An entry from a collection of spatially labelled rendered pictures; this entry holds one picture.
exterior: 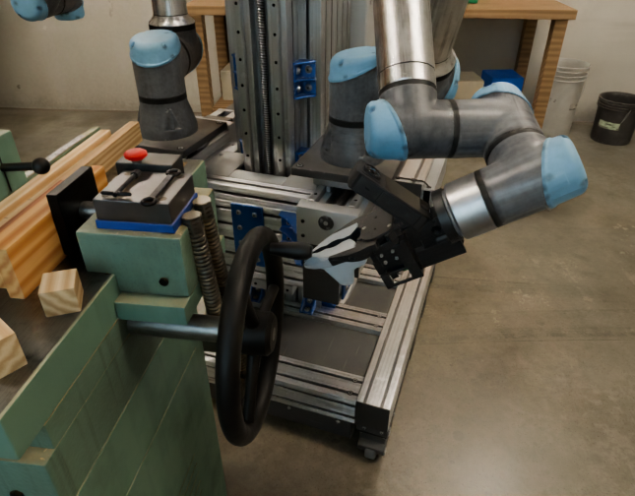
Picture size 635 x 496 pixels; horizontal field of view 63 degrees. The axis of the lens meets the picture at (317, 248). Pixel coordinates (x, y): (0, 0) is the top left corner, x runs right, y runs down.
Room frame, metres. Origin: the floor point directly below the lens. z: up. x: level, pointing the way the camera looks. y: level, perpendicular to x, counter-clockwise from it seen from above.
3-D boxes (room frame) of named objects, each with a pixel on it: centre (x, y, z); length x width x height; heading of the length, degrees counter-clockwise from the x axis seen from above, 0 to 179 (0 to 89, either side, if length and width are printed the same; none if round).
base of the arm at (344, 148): (1.12, -0.08, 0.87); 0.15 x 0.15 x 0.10
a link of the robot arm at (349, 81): (1.12, -0.09, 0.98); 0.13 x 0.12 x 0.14; 94
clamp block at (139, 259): (0.60, 0.22, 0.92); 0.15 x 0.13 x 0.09; 173
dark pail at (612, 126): (3.36, -2.00, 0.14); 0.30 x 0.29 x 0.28; 176
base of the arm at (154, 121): (1.28, 0.38, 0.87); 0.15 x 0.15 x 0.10
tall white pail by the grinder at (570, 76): (3.50, -1.64, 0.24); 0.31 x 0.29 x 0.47; 86
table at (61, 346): (0.61, 0.31, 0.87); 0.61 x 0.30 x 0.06; 173
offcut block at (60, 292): (0.48, 0.30, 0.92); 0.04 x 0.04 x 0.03; 17
